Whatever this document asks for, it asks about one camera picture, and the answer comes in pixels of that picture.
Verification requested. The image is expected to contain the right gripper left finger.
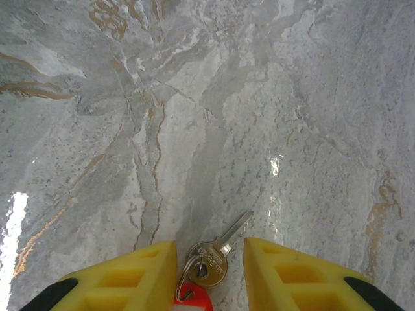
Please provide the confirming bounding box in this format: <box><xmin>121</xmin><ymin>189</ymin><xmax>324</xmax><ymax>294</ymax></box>
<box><xmin>24</xmin><ymin>240</ymin><xmax>178</xmax><ymax>311</ymax></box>

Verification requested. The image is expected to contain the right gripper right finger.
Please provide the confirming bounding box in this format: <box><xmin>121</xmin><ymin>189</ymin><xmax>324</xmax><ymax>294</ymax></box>
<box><xmin>243</xmin><ymin>236</ymin><xmax>406</xmax><ymax>311</ymax></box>

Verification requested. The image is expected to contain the silver split keyring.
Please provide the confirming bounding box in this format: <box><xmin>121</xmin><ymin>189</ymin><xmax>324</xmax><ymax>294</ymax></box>
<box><xmin>174</xmin><ymin>254</ymin><xmax>204</xmax><ymax>301</ymax></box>

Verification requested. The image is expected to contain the red plastic key tag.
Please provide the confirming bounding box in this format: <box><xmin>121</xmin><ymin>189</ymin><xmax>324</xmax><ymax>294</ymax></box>
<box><xmin>173</xmin><ymin>281</ymin><xmax>213</xmax><ymax>311</ymax></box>

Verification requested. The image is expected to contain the silver key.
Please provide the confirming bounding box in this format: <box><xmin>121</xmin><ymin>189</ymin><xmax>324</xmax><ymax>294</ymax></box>
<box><xmin>187</xmin><ymin>210</ymin><xmax>255</xmax><ymax>289</ymax></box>

